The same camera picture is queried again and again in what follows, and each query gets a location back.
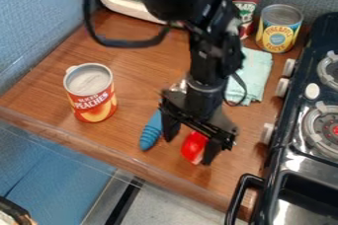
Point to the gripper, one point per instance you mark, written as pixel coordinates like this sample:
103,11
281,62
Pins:
196,110

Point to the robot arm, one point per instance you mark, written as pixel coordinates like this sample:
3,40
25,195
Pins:
193,2

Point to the red toy pepper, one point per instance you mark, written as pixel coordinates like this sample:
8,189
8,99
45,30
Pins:
192,146

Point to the blue toy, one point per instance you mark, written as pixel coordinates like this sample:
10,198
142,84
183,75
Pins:
151,132

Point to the light green cloth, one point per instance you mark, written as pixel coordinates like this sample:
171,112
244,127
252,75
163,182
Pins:
248,74

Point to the toy stove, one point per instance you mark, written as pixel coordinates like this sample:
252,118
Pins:
299,127

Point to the orange can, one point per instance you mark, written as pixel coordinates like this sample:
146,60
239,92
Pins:
90,92

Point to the yellow can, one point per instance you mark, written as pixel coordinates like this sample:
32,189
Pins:
278,28

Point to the red can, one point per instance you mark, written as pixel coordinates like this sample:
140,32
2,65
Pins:
243,2

